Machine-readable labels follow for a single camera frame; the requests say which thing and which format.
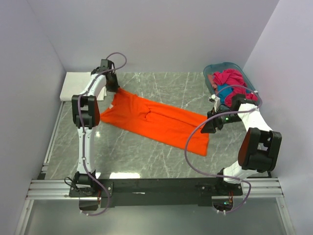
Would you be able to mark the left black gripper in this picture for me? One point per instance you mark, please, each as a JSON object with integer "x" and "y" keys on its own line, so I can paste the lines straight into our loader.
{"x": 116, "y": 87}

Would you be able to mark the teal plastic laundry basket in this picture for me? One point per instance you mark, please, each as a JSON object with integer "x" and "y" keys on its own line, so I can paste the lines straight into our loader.
{"x": 211, "y": 69}

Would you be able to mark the pink garment in basket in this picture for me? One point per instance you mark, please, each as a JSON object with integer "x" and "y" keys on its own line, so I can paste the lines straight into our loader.
{"x": 212, "y": 82}

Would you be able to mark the folded white t-shirt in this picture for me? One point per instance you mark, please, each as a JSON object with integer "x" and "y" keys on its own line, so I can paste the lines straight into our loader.
{"x": 77, "y": 83}

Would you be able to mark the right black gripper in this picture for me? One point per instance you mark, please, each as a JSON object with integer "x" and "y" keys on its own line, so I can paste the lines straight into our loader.
{"x": 210, "y": 128}

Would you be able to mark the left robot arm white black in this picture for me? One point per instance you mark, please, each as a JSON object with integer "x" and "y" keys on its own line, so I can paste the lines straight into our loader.
{"x": 86, "y": 117}

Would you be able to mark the aluminium frame rails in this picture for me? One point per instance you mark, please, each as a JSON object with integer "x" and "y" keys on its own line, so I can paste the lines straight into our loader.
{"x": 42, "y": 189}

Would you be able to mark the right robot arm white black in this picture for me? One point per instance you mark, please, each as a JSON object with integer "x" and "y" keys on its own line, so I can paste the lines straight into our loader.
{"x": 260, "y": 148}

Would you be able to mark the blue t-shirt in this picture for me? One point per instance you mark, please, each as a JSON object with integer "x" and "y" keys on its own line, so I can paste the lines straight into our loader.
{"x": 224, "y": 91}

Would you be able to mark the black base crossbar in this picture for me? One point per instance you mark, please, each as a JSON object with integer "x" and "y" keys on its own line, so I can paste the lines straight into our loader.
{"x": 155, "y": 192}

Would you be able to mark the magenta t-shirt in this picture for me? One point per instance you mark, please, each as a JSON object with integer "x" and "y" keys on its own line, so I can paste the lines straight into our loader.
{"x": 234, "y": 79}

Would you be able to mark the orange t-shirt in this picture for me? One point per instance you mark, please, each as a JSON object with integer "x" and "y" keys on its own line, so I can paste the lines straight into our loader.
{"x": 160, "y": 122}

